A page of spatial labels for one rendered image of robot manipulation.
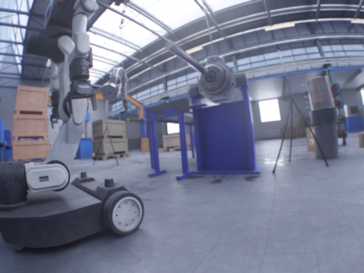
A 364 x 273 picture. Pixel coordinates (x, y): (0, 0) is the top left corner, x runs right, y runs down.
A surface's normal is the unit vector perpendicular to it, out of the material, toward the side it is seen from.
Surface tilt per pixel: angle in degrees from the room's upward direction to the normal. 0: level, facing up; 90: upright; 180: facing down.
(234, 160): 90
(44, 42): 113
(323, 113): 90
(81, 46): 90
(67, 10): 101
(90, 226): 90
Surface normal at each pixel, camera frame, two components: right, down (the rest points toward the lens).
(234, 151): -0.54, 0.01
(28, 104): 0.83, -0.09
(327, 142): -0.79, 0.04
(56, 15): 0.79, 0.34
